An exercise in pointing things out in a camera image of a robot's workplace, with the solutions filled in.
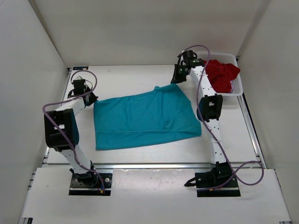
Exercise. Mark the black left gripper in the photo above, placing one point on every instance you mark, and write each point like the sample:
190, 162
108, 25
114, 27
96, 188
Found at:
93, 99

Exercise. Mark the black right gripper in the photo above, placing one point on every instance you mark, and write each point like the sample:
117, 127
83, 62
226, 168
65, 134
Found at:
176, 78

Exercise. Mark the teal polo shirt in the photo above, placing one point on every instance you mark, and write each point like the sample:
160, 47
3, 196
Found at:
159, 116

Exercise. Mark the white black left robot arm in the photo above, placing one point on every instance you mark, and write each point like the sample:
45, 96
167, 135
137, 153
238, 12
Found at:
61, 132

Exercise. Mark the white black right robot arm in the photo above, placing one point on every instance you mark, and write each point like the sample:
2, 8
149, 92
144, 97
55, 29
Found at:
209, 106

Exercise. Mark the red t shirt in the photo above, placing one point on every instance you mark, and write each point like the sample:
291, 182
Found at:
220, 75

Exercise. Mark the aluminium table edge rail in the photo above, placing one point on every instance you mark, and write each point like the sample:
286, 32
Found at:
152, 165

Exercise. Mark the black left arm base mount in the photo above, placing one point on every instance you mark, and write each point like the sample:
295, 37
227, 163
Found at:
89, 184

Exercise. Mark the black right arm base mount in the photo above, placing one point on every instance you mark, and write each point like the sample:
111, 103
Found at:
208, 185

